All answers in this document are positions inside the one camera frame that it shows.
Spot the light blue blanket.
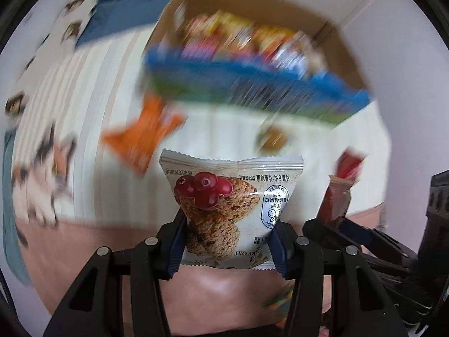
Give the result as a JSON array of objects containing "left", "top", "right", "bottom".
[{"left": 2, "top": 130, "right": 32, "bottom": 285}]

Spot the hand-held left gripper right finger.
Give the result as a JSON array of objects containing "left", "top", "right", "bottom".
[{"left": 268, "top": 223, "right": 402, "bottom": 337}]

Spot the bear print pillow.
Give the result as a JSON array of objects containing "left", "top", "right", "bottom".
[{"left": 3, "top": 0, "right": 99, "bottom": 120}]

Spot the long red snack packet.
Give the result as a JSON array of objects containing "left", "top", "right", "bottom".
[{"left": 316, "top": 175, "right": 353, "bottom": 230}]

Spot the large red snack packet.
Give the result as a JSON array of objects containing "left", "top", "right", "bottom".
[{"left": 179, "top": 12, "right": 220, "bottom": 51}]

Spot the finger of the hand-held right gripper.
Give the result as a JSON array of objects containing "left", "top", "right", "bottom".
[
  {"left": 303, "top": 218, "right": 411, "bottom": 279},
  {"left": 342, "top": 217, "right": 419, "bottom": 265}
]

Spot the colourful candy bag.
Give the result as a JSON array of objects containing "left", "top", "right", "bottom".
[{"left": 263, "top": 284, "right": 295, "bottom": 311}]

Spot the round yellow pastry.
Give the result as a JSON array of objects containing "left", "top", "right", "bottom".
[{"left": 256, "top": 119, "right": 293, "bottom": 155}]

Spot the white oat cookie packet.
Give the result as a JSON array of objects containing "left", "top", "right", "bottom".
[{"left": 159, "top": 149, "right": 305, "bottom": 271}]

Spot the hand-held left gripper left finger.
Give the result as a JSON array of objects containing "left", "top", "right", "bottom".
[{"left": 42, "top": 209, "right": 188, "bottom": 337}]

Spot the blue printed cardboard box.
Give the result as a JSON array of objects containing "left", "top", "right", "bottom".
[{"left": 138, "top": 0, "right": 372, "bottom": 127}]

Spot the small red candy packet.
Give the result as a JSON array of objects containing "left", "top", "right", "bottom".
[{"left": 335, "top": 147, "right": 367, "bottom": 183}]

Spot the orange snack packet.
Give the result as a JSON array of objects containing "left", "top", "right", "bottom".
[{"left": 100, "top": 95, "right": 188, "bottom": 174}]

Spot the cat print blanket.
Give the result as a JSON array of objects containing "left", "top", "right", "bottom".
[{"left": 10, "top": 28, "right": 393, "bottom": 337}]

